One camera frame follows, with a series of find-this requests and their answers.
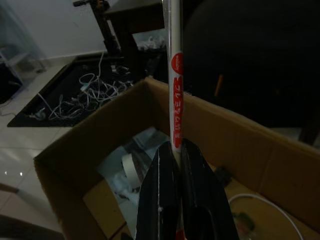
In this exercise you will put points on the white tape roll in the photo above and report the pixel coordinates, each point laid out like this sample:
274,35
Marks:
130,172

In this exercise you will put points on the brown cardboard box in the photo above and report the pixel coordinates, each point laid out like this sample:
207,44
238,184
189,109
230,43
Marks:
237,140

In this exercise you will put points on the white red chopstick wrapper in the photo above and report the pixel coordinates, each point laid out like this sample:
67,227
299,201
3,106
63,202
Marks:
175,100

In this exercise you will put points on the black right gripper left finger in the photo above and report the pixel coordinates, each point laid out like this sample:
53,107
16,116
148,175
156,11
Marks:
160,200

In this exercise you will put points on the black tray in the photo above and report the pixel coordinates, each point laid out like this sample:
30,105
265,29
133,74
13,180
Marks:
60,82

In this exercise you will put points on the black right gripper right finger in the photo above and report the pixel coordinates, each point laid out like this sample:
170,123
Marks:
202,200

